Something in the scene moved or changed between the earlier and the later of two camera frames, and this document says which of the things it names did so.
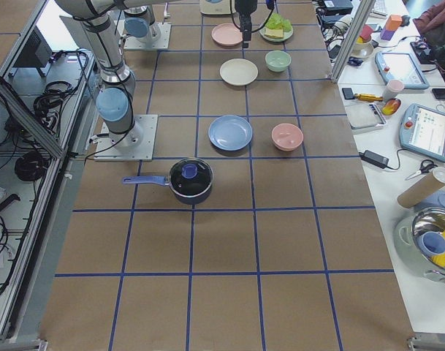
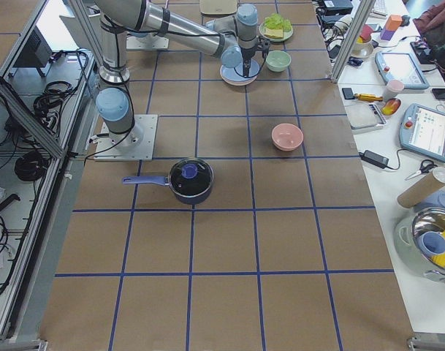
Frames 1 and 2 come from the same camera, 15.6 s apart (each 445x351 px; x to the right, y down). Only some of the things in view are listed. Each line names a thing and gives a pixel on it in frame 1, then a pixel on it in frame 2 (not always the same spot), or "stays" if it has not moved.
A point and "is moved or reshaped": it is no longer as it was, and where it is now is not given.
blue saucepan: (190, 181) stays
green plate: (286, 35) stays
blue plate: (230, 132) → (237, 73)
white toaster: (216, 7) stays
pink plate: (226, 34) is moved or reshaped
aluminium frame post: (352, 40) stays
